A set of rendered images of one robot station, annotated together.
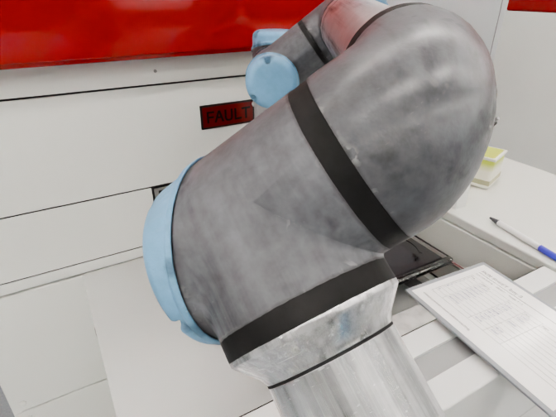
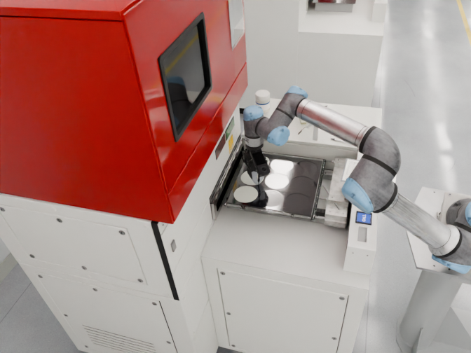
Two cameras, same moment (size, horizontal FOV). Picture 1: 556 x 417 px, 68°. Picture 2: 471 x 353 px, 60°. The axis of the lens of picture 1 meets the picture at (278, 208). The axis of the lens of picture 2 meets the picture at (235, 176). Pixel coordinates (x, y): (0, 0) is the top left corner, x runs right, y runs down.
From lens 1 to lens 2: 1.18 m
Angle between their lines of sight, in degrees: 35
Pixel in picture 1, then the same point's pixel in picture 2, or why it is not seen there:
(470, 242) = (329, 150)
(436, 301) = not seen: hidden behind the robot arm
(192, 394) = (301, 253)
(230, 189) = (376, 183)
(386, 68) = (391, 153)
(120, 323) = (247, 256)
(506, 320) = not seen: hidden behind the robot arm
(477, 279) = (351, 164)
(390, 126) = (397, 162)
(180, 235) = (370, 195)
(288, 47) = (283, 122)
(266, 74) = (282, 135)
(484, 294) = not seen: hidden behind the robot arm
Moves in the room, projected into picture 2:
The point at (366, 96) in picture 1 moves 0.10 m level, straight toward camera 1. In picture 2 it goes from (392, 159) to (420, 176)
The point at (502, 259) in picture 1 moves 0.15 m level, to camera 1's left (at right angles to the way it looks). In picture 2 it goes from (343, 152) to (322, 168)
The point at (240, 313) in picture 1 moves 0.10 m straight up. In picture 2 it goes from (385, 201) to (392, 176)
